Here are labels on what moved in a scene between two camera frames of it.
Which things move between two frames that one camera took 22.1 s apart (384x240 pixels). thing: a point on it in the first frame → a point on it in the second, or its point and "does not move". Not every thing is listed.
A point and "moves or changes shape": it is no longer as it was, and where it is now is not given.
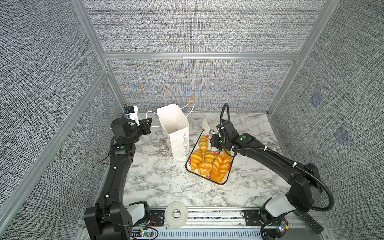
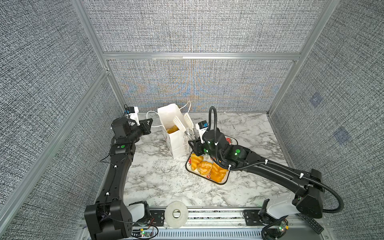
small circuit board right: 283,227 does not move
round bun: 204,167 does not move
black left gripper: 146,127 does not move
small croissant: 209,156 moves or changes shape
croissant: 196,157 does not move
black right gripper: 213,141 → 197,147
